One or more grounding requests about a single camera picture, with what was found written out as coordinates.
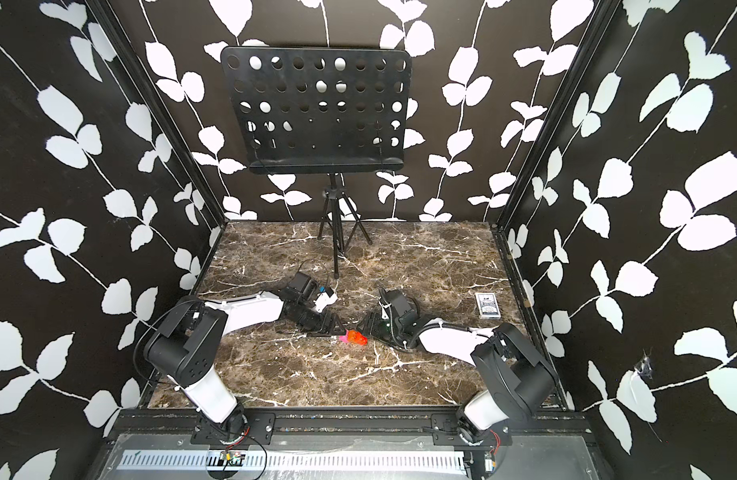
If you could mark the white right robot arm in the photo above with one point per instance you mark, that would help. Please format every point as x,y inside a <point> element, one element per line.
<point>517,376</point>

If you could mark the black music stand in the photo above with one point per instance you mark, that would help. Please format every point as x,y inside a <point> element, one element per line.
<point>330,111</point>

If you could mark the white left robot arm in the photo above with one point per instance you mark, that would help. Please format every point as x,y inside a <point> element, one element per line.
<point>185,345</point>

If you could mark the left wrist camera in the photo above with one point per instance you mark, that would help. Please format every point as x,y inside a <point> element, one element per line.
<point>326,297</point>

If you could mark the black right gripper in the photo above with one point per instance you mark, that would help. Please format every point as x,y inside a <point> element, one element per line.
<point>372,326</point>

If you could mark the playing card box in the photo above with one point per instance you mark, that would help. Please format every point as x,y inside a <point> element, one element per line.
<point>487,305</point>

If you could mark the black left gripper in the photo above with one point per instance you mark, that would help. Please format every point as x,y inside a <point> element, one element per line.
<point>333,332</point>

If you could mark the black front rail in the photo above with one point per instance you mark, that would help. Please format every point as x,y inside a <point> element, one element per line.
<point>269,424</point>

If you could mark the white perforated strip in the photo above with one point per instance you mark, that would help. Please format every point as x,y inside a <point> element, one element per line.
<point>446,462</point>

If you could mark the red lego brick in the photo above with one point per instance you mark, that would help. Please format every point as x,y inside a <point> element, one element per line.
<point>360,339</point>

